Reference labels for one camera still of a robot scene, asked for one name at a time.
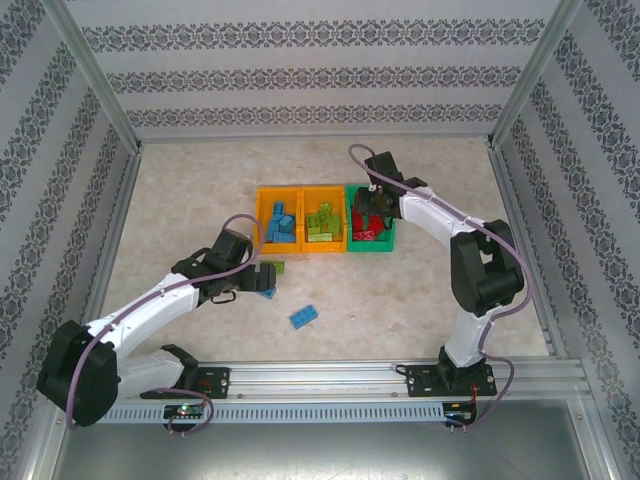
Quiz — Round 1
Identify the green plastic bin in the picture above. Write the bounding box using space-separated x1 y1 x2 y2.
345 183 398 254

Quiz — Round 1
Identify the yellow plastic bin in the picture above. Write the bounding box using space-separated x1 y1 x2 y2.
255 186 304 255
297 185 349 254

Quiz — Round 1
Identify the aluminium back profile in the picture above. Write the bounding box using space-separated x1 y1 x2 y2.
137 130 496 146

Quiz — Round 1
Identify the aluminium side profile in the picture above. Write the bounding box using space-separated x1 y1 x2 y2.
84 149 146 321
487 144 569 361

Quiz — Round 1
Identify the grey metal sheet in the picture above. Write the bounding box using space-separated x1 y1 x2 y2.
29 399 621 480

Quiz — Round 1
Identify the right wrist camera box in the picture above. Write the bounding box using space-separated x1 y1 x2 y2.
363 151 405 190

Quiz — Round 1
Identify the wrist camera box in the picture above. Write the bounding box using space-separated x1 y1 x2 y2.
209 227 251 265
363 151 405 190

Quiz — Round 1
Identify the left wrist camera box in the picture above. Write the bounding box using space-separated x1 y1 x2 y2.
209 227 251 265

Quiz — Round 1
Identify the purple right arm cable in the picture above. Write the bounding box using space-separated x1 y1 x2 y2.
348 144 534 432

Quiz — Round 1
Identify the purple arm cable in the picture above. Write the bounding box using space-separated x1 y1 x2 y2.
348 144 534 432
64 213 265 439

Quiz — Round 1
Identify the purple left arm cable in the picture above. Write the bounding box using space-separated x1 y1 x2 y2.
64 213 265 439

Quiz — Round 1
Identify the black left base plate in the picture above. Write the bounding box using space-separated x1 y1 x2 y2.
142 366 232 401

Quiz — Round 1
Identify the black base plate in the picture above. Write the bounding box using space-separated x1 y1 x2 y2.
403 362 499 400
142 366 232 401

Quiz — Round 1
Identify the aluminium mounting rail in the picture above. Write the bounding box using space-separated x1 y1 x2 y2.
119 360 587 401

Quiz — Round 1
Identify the slotted grey cable duct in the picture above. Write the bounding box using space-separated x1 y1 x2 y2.
107 402 446 424

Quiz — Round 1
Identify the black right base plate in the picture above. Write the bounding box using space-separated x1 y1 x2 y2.
403 362 499 400

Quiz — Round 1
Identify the aluminium frame post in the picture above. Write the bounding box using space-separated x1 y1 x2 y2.
39 0 146 154
487 0 586 151

